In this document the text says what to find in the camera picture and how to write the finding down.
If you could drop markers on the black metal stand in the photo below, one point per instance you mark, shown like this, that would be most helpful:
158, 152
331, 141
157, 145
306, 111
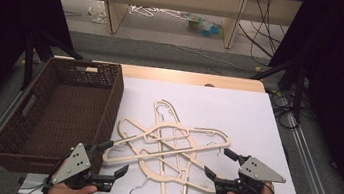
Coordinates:
29, 58
299, 87

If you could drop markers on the brown wicker basket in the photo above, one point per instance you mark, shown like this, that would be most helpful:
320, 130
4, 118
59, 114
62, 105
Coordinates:
67, 113

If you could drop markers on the clear plastic bag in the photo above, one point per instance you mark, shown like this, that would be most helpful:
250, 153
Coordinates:
98, 13

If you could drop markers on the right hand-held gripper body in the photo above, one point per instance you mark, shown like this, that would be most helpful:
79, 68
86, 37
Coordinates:
257, 170

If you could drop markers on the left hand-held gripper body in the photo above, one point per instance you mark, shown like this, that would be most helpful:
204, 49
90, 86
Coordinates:
75, 165

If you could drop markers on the white hangers on floor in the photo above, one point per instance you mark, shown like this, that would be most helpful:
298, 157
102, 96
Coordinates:
142, 10

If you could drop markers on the coloured plastic items pile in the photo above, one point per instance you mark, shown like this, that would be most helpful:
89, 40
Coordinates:
206, 27

